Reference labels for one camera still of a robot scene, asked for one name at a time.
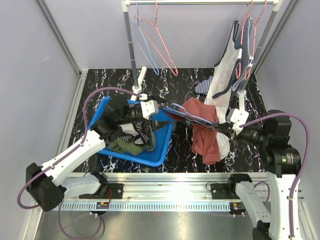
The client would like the white navy trimmed tank top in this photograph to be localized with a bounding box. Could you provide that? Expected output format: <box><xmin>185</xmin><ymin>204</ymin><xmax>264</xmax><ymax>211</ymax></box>
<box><xmin>204</xmin><ymin>18</ymin><xmax>245</xmax><ymax>161</ymax></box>

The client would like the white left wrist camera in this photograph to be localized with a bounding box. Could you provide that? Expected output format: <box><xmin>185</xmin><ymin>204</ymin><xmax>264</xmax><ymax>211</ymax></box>
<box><xmin>139</xmin><ymin>93</ymin><xmax>159</xmax><ymax>120</ymax></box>

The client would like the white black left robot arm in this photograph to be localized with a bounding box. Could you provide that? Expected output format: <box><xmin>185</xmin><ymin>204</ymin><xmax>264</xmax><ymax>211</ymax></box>
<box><xmin>25</xmin><ymin>94</ymin><xmax>173</xmax><ymax>212</ymax></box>

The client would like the pink wire hanger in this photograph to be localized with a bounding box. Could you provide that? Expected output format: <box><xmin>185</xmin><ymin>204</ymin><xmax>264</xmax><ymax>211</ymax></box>
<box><xmin>134</xmin><ymin>0</ymin><xmax>179</xmax><ymax>77</ymax></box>

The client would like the black white striped tank top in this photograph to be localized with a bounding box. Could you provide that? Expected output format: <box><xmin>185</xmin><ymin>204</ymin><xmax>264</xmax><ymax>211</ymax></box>
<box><xmin>120</xmin><ymin>121</ymin><xmax>154</xmax><ymax>148</ymax></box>

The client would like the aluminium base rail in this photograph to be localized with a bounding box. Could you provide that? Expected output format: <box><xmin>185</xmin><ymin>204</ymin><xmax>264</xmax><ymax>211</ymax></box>
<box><xmin>32</xmin><ymin>172</ymin><xmax>308</xmax><ymax>218</ymax></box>

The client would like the blue plastic bin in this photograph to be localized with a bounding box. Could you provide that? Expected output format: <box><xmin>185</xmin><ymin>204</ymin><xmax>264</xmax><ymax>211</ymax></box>
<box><xmin>88</xmin><ymin>96</ymin><xmax>174</xmax><ymax>167</ymax></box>

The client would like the pink hanger at right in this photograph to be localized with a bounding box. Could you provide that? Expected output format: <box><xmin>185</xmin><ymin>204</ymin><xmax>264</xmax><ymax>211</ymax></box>
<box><xmin>235</xmin><ymin>0</ymin><xmax>268</xmax><ymax>80</ymax></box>

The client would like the green graphic tank top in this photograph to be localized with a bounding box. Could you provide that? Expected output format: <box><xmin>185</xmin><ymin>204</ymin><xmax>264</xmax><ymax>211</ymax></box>
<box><xmin>107</xmin><ymin>132</ymin><xmax>156</xmax><ymax>156</ymax></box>

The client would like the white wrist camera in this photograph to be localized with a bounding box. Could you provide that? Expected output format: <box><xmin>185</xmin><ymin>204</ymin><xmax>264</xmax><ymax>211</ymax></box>
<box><xmin>139</xmin><ymin>93</ymin><xmax>159</xmax><ymax>120</ymax></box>
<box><xmin>226</xmin><ymin>108</ymin><xmax>249</xmax><ymax>135</ymax></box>

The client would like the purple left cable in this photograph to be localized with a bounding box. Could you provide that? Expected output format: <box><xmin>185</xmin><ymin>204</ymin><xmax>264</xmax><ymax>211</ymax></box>
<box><xmin>16</xmin><ymin>86</ymin><xmax>148</xmax><ymax>238</ymax></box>

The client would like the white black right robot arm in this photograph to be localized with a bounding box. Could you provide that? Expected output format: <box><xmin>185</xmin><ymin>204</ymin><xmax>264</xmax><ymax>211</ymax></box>
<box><xmin>216</xmin><ymin>109</ymin><xmax>303</xmax><ymax>240</ymax></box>

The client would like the red graphic tank top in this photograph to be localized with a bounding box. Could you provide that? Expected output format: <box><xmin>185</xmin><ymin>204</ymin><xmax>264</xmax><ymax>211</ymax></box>
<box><xmin>159</xmin><ymin>97</ymin><xmax>222</xmax><ymax>165</ymax></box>

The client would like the navy striped tank top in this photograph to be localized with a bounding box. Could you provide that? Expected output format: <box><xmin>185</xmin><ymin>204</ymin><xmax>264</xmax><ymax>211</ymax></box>
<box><xmin>194</xmin><ymin>16</ymin><xmax>254</xmax><ymax>99</ymax></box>

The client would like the grey clothes rack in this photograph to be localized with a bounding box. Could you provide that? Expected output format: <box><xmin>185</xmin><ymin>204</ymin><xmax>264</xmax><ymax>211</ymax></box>
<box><xmin>125</xmin><ymin>0</ymin><xmax>273</xmax><ymax>104</ymax></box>

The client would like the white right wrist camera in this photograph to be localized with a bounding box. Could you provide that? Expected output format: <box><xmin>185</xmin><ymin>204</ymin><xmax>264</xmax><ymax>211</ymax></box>
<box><xmin>226</xmin><ymin>108</ymin><xmax>249</xmax><ymax>135</ymax></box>

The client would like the light blue wire hanger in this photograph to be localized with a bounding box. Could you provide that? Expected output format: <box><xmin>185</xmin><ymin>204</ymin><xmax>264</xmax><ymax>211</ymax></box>
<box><xmin>128</xmin><ymin>0</ymin><xmax>160</xmax><ymax>76</ymax></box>

